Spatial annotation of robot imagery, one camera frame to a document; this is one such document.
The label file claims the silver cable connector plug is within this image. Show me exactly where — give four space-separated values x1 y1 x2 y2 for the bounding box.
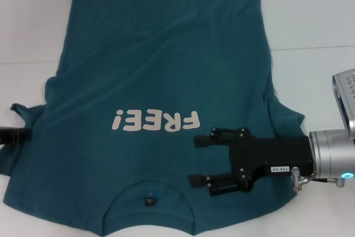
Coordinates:
290 166 342 192

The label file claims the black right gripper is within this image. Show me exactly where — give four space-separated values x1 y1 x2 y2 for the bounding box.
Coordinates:
188 127 316 198

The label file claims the teal t-shirt with FREE print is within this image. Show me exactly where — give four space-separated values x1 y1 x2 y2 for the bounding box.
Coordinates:
0 0 306 237

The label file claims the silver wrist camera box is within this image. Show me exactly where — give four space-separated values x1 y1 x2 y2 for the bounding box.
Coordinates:
332 66 355 135

